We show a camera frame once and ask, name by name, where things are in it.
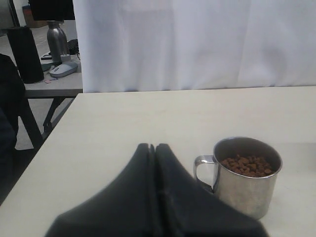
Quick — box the black keyboard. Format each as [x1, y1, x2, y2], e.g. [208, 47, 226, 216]
[67, 39, 79, 55]

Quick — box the steel mug with pellets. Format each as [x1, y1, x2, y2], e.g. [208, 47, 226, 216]
[193, 137, 282, 219]

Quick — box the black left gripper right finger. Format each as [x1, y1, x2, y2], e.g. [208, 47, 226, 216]
[155, 144, 268, 237]

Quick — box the grey side desk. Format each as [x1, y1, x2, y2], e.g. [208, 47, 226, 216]
[0, 19, 83, 146]

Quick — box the grey computer mouse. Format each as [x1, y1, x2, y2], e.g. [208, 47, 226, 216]
[49, 61, 78, 78]

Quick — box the white backdrop curtain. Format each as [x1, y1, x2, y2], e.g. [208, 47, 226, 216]
[73, 0, 316, 92]

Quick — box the silver metal bottle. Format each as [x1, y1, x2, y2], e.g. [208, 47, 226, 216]
[47, 21, 70, 62]

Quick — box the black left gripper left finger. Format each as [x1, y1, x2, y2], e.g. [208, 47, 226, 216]
[46, 144, 158, 237]

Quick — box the black cylindrical speaker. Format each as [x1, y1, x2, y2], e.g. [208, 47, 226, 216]
[7, 26, 44, 84]

